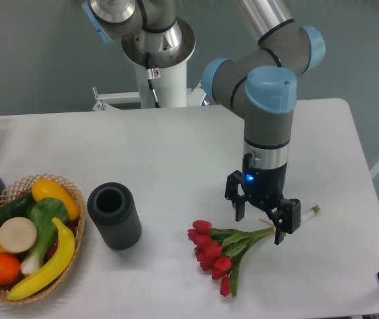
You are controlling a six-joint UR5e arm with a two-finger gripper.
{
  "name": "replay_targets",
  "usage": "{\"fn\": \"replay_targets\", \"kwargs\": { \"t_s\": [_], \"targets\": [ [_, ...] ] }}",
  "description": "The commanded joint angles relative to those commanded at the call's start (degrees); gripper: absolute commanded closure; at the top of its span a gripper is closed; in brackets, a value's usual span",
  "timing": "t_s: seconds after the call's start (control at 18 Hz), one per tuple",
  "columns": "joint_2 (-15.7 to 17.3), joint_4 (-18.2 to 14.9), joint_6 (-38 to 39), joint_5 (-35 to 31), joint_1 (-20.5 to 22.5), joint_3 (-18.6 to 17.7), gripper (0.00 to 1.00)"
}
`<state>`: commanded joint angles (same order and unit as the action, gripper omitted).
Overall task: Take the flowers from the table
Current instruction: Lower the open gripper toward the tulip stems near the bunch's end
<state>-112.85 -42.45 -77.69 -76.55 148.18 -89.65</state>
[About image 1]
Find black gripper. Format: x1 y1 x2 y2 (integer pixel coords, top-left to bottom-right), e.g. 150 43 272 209
224 154 301 245

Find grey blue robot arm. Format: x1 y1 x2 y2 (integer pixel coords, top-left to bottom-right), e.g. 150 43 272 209
82 1 326 243

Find red tulip bouquet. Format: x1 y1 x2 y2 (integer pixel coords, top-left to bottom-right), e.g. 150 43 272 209
187 205 321 298

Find dark grey ribbed vase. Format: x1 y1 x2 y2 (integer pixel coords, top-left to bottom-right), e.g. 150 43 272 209
87 182 142 250

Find yellow banana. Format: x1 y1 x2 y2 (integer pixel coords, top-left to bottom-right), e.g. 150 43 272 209
7 217 76 301

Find green bok choy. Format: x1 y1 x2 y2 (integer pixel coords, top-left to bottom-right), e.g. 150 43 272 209
21 197 68 276

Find woven wicker basket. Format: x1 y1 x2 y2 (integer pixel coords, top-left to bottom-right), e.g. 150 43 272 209
0 173 87 305

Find green cucumber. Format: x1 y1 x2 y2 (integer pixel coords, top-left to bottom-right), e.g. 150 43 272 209
0 193 35 226

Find beige round radish slice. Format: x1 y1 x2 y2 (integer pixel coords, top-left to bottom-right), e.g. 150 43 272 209
0 217 37 253

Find orange fruit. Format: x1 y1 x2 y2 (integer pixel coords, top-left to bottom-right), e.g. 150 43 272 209
0 254 21 286

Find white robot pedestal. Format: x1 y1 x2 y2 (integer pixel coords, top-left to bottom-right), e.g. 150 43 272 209
93 17 207 110

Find black cable on pedestal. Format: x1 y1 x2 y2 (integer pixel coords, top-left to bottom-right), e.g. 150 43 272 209
144 52 161 109

